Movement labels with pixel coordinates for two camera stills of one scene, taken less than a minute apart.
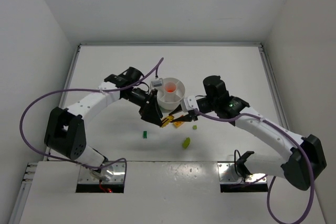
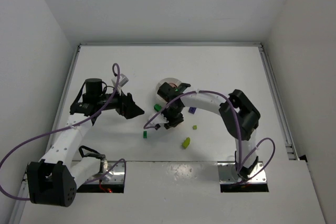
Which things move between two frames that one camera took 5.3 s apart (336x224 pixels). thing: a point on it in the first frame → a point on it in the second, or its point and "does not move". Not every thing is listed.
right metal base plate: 227,173 does not move
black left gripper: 148,105 → 125,106
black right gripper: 193,111 → 174,119
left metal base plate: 114,172 does not move
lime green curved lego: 186,142 does not move
